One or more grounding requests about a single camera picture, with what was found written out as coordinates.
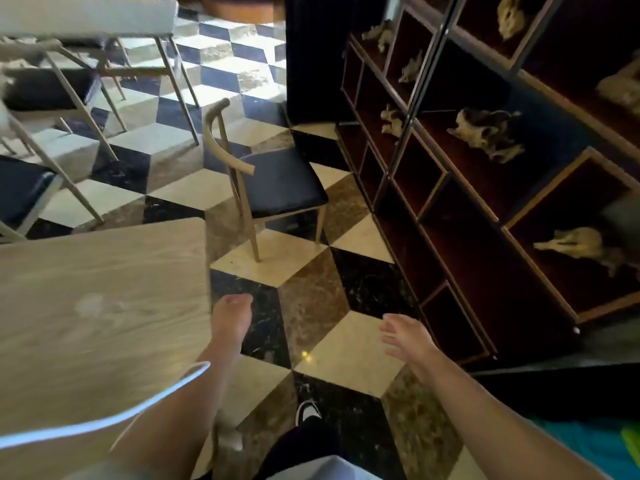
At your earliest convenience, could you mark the person's left hand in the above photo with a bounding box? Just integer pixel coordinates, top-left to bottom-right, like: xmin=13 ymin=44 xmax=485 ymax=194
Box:
xmin=210 ymin=293 xmax=255 ymax=346

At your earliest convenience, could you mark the person's right hand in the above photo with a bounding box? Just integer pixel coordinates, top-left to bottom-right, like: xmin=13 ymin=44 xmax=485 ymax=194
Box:
xmin=378 ymin=314 xmax=442 ymax=371

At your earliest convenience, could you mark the person's right forearm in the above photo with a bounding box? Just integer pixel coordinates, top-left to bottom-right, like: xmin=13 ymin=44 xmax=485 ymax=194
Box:
xmin=416 ymin=351 xmax=612 ymax=480

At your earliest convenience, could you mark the person's left forearm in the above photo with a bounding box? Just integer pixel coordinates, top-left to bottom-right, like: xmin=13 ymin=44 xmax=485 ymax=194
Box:
xmin=107 ymin=341 xmax=246 ymax=480

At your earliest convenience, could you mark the black and white shoe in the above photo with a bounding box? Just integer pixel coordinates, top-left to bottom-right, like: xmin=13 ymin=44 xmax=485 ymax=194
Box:
xmin=295 ymin=400 xmax=324 ymax=428

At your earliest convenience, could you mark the wooden chair with black seat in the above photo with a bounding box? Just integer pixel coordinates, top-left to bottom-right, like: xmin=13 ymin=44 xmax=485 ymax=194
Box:
xmin=202 ymin=98 xmax=330 ymax=263

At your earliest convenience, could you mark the dark wooden shelf unit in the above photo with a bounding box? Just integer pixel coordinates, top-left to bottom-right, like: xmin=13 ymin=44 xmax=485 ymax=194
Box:
xmin=334 ymin=0 xmax=640 ymax=371

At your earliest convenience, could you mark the black trouser leg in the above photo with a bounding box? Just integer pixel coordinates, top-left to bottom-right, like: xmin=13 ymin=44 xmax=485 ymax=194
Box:
xmin=252 ymin=417 xmax=352 ymax=480

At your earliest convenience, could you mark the white shirt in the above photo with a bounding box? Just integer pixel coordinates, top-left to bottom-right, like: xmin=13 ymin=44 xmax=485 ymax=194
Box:
xmin=265 ymin=455 xmax=382 ymax=480

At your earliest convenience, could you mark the pale animal skull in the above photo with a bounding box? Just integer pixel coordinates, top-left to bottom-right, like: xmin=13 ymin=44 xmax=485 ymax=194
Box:
xmin=362 ymin=20 xmax=396 ymax=53
xmin=379 ymin=104 xmax=405 ymax=138
xmin=595 ymin=49 xmax=640 ymax=118
xmin=447 ymin=108 xmax=525 ymax=164
xmin=398 ymin=49 xmax=425 ymax=85
xmin=533 ymin=227 xmax=640 ymax=279
xmin=497 ymin=0 xmax=531 ymax=41

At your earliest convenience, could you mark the teal cloth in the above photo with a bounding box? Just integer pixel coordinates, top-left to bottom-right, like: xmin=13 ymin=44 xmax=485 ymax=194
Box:
xmin=529 ymin=417 xmax=640 ymax=480

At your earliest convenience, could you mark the pale metal chair black seat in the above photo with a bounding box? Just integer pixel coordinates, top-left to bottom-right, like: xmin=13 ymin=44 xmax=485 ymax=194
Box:
xmin=0 ymin=39 xmax=129 ymax=161
xmin=0 ymin=101 xmax=106 ymax=243
xmin=64 ymin=37 xmax=132 ymax=101

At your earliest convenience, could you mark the white table with metal legs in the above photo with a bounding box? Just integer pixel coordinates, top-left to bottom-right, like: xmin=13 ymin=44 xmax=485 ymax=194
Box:
xmin=0 ymin=0 xmax=201 ymax=146

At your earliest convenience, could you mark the white cable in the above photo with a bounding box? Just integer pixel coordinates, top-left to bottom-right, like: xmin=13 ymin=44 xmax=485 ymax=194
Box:
xmin=0 ymin=361 xmax=212 ymax=450

